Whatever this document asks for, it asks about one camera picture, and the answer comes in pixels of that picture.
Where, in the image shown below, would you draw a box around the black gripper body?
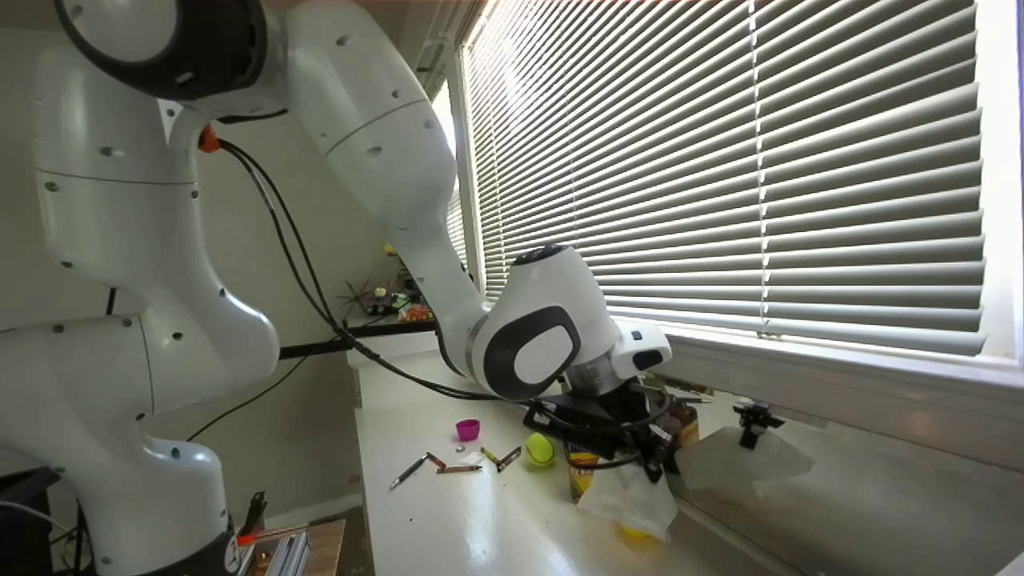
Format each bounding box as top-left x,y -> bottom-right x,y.
521,382 -> 667,459

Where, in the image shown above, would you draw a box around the yellow-green tennis ball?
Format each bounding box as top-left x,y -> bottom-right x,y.
521,432 -> 561,475

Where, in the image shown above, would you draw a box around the small yellow cup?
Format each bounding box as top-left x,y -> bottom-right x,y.
615,517 -> 666,552

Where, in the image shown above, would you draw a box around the black and silver pen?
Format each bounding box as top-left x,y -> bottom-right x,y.
386,453 -> 427,493

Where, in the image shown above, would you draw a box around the white window sill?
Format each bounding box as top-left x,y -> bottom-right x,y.
658,316 -> 1024,393

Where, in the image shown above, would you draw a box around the black horizontal bar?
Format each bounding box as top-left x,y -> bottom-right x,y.
277,316 -> 442,362

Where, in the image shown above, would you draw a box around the large white window blinds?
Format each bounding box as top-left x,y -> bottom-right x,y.
468,0 -> 987,362

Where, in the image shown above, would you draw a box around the green and white books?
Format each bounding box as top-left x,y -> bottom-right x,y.
227,526 -> 313,576

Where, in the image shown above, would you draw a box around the dark side stand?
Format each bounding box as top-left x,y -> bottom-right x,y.
0,464 -> 67,576

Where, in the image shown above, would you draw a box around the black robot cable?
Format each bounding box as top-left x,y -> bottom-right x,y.
217,137 -> 506,407

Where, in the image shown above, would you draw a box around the dark handled tool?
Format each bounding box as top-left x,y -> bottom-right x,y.
235,491 -> 267,541

